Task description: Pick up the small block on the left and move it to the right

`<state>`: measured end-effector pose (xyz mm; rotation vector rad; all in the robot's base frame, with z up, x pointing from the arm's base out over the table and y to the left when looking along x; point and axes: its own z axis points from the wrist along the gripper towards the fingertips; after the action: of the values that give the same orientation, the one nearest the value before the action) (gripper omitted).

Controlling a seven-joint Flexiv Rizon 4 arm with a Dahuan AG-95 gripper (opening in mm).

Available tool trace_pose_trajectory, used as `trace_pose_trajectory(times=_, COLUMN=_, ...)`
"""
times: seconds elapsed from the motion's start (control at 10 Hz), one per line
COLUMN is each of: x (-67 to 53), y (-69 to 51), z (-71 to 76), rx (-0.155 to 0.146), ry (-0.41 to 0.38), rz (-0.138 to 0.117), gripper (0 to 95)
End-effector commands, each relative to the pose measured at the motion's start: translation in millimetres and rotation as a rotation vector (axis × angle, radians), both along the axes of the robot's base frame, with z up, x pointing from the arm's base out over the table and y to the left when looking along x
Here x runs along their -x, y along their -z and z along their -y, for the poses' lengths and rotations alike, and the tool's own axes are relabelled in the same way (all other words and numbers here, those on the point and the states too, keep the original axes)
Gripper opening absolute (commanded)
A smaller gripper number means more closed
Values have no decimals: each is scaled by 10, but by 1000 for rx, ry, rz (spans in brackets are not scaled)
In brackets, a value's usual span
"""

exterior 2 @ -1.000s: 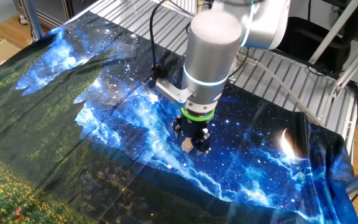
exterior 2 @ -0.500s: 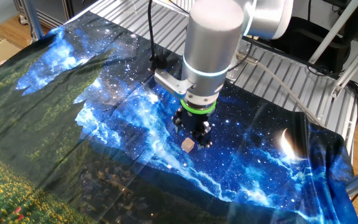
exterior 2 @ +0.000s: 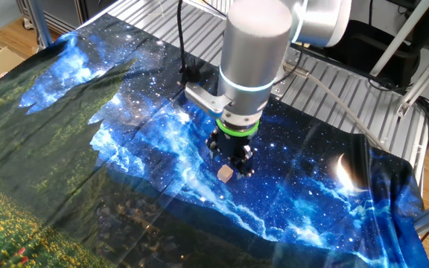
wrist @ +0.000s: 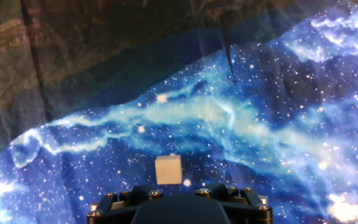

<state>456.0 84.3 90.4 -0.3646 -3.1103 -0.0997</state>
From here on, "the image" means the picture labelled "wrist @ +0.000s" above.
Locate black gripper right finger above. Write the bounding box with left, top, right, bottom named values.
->
left=196, top=182, right=273, bottom=224

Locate galaxy landscape printed cloth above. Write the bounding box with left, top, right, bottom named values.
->
left=0, top=0, right=358, bottom=224

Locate small wooden cube block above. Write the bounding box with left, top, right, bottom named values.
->
left=154, top=154, right=183, bottom=185

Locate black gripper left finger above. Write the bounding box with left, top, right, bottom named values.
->
left=86, top=185, right=164, bottom=224

